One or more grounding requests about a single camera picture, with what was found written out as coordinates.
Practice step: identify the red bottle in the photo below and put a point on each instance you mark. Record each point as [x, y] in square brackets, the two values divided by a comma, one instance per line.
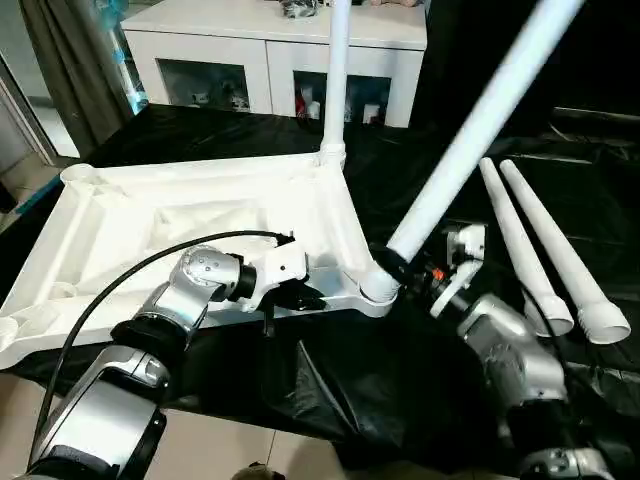
[301, 102]

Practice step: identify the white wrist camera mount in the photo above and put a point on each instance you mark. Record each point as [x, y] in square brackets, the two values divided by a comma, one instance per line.
[280, 260]
[472, 240]

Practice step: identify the small brown rounded object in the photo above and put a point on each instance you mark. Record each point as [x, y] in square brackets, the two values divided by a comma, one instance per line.
[257, 472]

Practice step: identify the white can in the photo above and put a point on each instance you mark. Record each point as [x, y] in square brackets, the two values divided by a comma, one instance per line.
[313, 110]

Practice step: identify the white ceramic cup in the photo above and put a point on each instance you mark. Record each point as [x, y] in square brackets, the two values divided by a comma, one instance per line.
[370, 112]

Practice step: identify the black backdrop cloth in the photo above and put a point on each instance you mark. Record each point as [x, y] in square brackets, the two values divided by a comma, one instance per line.
[575, 50]

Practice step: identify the teal white patterned banner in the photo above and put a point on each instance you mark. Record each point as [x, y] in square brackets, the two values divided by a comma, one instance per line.
[127, 65]

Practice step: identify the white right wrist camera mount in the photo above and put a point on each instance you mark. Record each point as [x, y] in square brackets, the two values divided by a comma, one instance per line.
[472, 240]

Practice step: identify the grey curtain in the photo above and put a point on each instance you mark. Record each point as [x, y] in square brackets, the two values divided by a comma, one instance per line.
[75, 75]

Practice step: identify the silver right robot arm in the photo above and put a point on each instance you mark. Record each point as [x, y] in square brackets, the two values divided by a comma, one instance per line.
[510, 345]

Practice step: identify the white glass-door cabinet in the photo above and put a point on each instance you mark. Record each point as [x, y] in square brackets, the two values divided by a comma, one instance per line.
[225, 45]

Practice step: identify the white plastic table top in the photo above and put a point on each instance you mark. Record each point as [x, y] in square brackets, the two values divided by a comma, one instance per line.
[150, 200]

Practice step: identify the glass sliding door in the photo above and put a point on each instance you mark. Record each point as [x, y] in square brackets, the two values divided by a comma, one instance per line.
[35, 115]

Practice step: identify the white plastic table leg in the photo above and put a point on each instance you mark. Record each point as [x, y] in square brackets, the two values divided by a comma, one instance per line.
[337, 75]
[520, 240]
[475, 125]
[560, 240]

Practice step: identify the silver bowl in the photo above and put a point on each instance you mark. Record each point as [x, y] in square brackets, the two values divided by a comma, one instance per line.
[300, 7]

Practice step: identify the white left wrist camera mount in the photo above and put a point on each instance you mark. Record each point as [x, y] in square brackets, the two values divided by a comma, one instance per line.
[280, 260]

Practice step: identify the black mat cloth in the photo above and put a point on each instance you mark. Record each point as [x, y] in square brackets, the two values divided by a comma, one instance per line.
[400, 375]

